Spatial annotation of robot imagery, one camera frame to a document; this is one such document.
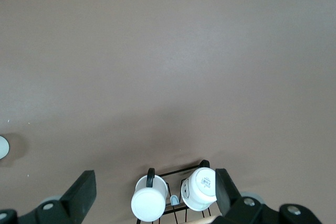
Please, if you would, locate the plain white mug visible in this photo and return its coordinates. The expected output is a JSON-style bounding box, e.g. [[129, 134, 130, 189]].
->
[[130, 167, 169, 222]]

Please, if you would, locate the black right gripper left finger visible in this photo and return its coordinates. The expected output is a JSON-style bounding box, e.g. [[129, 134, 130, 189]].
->
[[17, 170, 97, 224]]

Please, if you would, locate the white mug with face print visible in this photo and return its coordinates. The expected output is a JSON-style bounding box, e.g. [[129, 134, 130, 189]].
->
[[180, 159, 219, 212]]

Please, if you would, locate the black wire mug rack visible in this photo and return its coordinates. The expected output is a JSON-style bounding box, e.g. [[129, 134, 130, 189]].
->
[[134, 159, 219, 224]]

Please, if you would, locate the beige mug with grey inside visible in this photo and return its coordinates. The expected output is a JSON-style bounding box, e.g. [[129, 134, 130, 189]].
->
[[0, 135, 11, 160]]

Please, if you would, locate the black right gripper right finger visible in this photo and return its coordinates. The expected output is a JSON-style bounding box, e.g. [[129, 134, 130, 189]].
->
[[209, 168, 284, 224]]

